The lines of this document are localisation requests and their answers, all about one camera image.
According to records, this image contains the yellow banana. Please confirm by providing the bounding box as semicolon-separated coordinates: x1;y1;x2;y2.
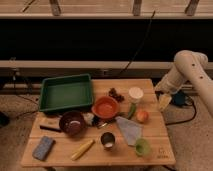
71;140;95;160

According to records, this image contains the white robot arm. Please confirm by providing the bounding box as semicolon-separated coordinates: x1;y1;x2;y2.
155;50;213;117

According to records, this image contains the green plastic cup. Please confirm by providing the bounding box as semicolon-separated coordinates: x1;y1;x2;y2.
135;138;151;156

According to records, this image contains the metal cup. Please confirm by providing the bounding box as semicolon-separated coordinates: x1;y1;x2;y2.
101;132;115;149

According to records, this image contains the blue power adapter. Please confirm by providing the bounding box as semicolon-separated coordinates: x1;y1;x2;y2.
171;92;186;107

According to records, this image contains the orange peach fruit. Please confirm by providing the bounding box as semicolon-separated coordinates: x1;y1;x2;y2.
136;110;149;123

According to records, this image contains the green cucumber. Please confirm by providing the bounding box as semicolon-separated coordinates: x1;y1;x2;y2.
127;103;136;119

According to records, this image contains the grey cloth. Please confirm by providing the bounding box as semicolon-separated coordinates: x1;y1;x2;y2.
116;116;142;146

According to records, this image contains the wooden table board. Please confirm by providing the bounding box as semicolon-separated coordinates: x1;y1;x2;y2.
21;79;176;167

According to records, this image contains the dark grapes bunch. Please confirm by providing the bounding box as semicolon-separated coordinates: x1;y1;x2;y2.
108;88;124;102

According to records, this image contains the orange plastic bowl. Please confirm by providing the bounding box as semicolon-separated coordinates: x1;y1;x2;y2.
91;96;119;120

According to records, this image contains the small mixed toy pile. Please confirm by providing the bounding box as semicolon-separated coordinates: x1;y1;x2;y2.
83;113;110;129

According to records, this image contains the green plastic tray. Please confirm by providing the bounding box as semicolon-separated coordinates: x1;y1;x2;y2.
39;74;93;113

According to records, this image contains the dark purple bowl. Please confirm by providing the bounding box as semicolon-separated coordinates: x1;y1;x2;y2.
59;111;86;136

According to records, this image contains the blue sponge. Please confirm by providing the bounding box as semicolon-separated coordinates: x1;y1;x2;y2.
32;136;55;161

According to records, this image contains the black cable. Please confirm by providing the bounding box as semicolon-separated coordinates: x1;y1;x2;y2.
117;10;157;78

